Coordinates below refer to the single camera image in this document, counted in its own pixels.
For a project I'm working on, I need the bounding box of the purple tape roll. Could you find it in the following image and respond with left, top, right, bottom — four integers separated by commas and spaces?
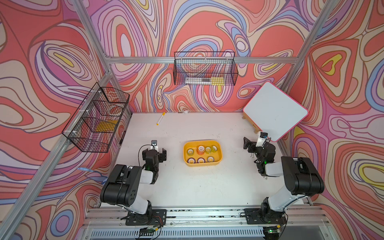
197, 158, 206, 164
187, 158, 197, 164

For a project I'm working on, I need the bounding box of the blue cloth bundle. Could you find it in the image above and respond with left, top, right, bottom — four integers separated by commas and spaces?
77, 168, 108, 185

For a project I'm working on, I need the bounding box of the black wire basket back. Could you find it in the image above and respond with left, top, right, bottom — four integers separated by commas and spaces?
173, 50, 239, 86

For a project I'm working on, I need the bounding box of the grey clear tape roll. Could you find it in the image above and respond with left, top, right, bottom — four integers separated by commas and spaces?
207, 156, 215, 163

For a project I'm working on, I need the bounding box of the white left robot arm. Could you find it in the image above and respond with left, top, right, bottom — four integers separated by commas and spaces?
100, 149, 167, 216

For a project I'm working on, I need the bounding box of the black wire basket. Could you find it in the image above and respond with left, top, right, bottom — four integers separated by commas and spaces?
173, 50, 239, 86
62, 83, 130, 153

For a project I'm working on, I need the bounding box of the black wire basket left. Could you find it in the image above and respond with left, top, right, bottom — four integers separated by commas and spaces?
62, 83, 130, 153

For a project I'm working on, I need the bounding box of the yellow capped white marker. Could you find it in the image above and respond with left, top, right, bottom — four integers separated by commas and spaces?
157, 112, 166, 126

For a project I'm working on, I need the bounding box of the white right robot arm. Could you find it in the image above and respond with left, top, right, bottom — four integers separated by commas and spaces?
243, 137, 325, 222

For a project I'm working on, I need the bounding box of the orange tape roll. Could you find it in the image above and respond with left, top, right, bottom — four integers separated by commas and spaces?
197, 145, 205, 155

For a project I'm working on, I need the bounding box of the white board pink edge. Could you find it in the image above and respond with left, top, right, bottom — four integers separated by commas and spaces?
243, 83, 309, 142

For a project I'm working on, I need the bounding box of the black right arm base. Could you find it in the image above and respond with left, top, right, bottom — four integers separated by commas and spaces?
240, 198, 288, 225

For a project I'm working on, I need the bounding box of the yellow-green tape roll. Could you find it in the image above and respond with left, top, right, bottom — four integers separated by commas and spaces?
187, 149, 195, 156
205, 147, 212, 154
211, 145, 218, 153

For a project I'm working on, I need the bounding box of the yellow block in basket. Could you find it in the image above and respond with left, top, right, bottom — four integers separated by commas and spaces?
95, 120, 118, 133

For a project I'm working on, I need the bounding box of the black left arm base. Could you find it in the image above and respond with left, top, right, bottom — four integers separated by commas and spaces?
121, 209, 167, 227

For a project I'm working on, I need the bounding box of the yellow item in back basket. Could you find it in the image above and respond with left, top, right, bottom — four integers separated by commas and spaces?
211, 77, 226, 86

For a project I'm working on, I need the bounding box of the yellow plastic storage box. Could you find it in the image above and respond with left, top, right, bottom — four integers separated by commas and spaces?
183, 140, 223, 167

